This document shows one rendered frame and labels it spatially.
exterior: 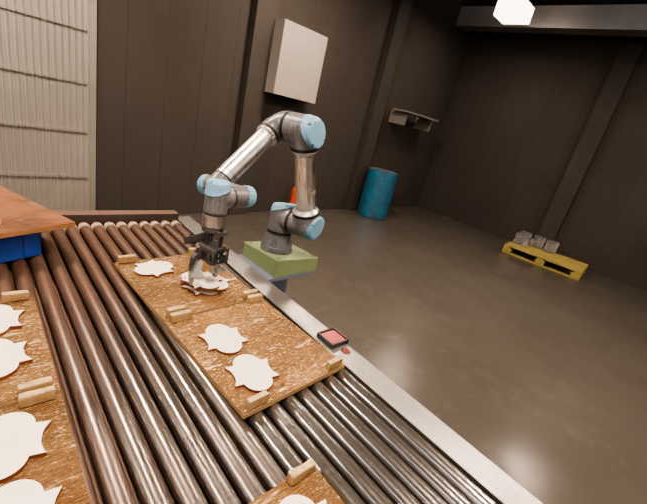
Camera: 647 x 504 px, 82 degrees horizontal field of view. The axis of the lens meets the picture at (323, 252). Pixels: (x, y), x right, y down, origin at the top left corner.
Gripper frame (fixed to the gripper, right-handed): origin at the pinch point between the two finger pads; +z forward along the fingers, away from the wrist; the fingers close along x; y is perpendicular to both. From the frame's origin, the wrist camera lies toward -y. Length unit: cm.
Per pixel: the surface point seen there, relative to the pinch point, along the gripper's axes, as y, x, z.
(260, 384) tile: 46, -21, 4
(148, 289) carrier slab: -8.7, -14.2, 3.7
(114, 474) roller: 43, -54, 8
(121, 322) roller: 0.7, -28.5, 6.3
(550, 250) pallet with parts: 120, 694, 61
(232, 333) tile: 26.8, -11.0, 3.5
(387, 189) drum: -157, 548, 21
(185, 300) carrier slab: 3.4, -9.1, 3.9
